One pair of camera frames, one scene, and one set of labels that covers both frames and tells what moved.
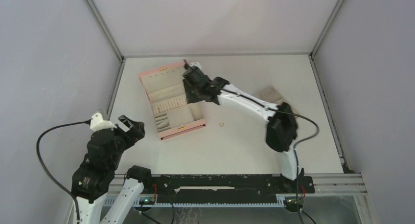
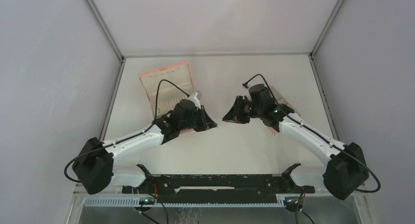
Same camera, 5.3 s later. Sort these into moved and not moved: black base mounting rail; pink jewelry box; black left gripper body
Moved: black left gripper body
Not moved: black base mounting rail; pink jewelry box
